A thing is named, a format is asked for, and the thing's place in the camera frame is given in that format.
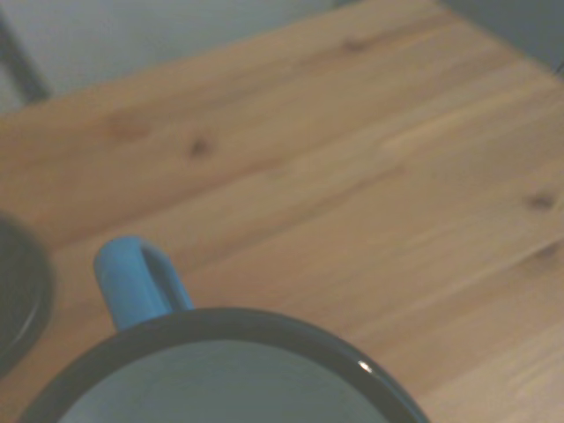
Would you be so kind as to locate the blue enamel mug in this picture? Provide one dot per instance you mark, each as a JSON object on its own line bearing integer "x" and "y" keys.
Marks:
{"x": 220, "y": 379}

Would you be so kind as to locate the black camera stand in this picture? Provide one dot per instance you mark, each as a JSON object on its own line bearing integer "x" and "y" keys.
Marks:
{"x": 20, "y": 57}

